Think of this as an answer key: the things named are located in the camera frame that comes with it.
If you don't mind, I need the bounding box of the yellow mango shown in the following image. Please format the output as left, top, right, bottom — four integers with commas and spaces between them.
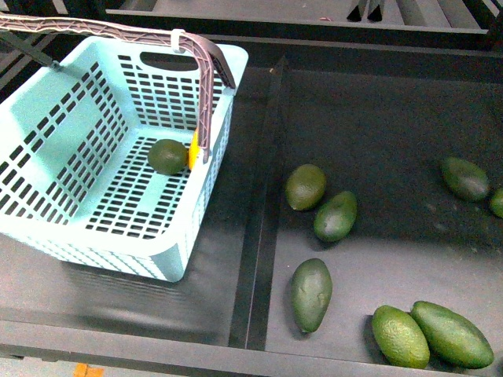
188, 130, 200, 170

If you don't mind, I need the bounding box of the green avocado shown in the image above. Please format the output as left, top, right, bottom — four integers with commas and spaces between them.
489, 188, 503, 218
291, 258, 333, 333
410, 301, 494, 369
147, 139, 189, 175
372, 305, 430, 369
440, 157, 490, 202
285, 163, 327, 211
314, 191, 358, 242

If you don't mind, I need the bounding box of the brown plastic basket handle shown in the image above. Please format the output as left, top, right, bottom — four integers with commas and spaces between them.
1, 13, 236, 163

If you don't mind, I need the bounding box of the light teal plastic basket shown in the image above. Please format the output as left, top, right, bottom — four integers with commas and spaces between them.
1, 37, 235, 282

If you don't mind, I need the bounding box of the black fruit tray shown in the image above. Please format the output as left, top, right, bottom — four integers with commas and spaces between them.
105, 0, 502, 34
1, 37, 502, 376

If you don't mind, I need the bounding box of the black upper fruit tray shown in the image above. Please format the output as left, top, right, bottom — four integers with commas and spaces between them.
105, 0, 502, 34

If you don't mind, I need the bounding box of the white zip tie right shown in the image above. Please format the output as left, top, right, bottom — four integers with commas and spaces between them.
171, 28, 185, 54

